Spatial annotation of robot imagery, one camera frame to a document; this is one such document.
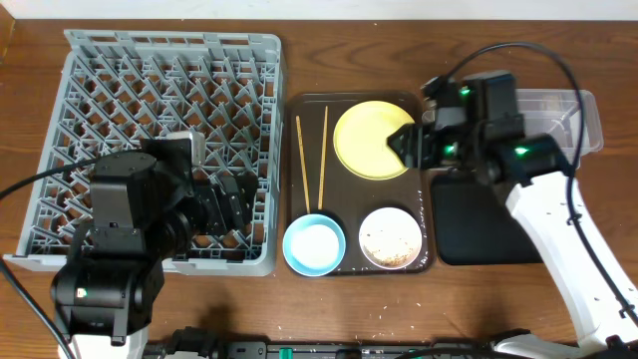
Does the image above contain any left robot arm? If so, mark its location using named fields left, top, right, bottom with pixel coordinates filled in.
left=51, top=139, right=258, bottom=358

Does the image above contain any black cable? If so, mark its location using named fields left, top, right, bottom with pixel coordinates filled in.
left=421, top=41, right=638, bottom=330
left=0, top=157, right=101, bottom=200

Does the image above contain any white round bowl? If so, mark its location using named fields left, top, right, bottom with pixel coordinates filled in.
left=359, top=207, right=423, bottom=270

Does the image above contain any clear plastic bin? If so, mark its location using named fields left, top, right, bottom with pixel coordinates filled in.
left=421, top=88, right=605, bottom=173

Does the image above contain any wooden chopstick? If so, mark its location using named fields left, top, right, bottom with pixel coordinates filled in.
left=295, top=116, right=311, bottom=214
left=318, top=106, right=329, bottom=210

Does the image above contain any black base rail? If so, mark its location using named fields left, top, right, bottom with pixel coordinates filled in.
left=209, top=341, right=496, bottom=359

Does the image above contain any black plastic tray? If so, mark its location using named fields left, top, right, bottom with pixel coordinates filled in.
left=430, top=174, right=541, bottom=265

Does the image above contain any grey plastic dish rack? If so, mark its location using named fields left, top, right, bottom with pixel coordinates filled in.
left=3, top=29, right=286, bottom=278

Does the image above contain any light blue bowl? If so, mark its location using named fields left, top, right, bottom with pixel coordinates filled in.
left=282, top=213, right=346, bottom=277

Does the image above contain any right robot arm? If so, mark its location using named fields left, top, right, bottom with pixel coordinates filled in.
left=387, top=106, right=637, bottom=358

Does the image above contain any dark brown serving tray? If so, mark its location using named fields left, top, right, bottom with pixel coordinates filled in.
left=285, top=91, right=434, bottom=276

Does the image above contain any yellow round plate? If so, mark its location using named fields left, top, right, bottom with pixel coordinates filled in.
left=333, top=101, right=414, bottom=180

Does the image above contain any right black cable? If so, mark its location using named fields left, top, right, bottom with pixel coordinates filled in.
left=421, top=41, right=638, bottom=330

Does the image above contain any left black cable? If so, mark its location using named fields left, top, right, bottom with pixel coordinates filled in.
left=0, top=157, right=101, bottom=200

